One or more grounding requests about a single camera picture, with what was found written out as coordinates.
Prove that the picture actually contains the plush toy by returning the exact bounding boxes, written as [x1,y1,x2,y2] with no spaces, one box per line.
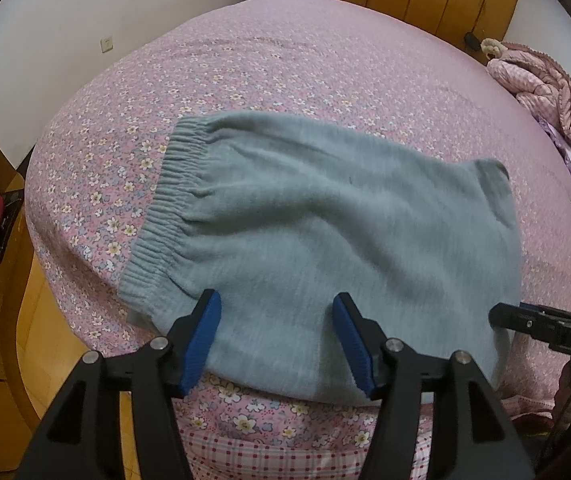
[481,38,508,61]

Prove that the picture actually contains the white wall socket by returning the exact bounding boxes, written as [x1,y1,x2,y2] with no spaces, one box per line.
[100,37,114,53]

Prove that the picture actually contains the grey-green knit pants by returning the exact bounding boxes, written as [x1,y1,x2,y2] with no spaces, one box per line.
[118,112,521,406]

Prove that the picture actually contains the pink quilted blanket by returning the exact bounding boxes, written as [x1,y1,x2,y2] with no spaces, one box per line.
[486,41,571,146]

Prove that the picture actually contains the pink floral bed sheet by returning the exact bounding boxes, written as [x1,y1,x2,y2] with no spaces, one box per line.
[26,0,571,479]

